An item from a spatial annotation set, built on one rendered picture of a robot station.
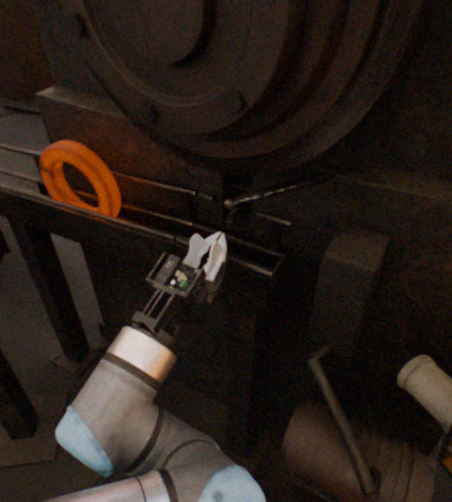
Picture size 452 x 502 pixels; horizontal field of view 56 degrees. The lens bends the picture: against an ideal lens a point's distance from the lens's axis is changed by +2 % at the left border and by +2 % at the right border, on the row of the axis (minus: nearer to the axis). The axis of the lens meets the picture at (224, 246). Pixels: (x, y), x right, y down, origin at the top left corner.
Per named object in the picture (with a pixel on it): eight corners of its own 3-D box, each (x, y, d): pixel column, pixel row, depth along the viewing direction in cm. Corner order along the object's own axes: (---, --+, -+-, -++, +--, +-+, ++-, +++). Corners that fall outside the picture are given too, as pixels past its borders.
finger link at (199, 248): (217, 217, 67) (188, 262, 63) (223, 237, 72) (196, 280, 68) (200, 211, 68) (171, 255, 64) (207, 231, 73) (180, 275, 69)
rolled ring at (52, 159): (71, 228, 96) (80, 221, 98) (125, 226, 85) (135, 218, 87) (24, 152, 87) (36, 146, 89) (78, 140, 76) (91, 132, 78)
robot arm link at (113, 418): (102, 469, 59) (39, 434, 56) (152, 384, 65) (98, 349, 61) (122, 490, 51) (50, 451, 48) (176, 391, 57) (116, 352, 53)
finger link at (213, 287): (231, 264, 67) (205, 310, 63) (232, 269, 68) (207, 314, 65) (206, 254, 69) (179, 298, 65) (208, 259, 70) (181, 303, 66)
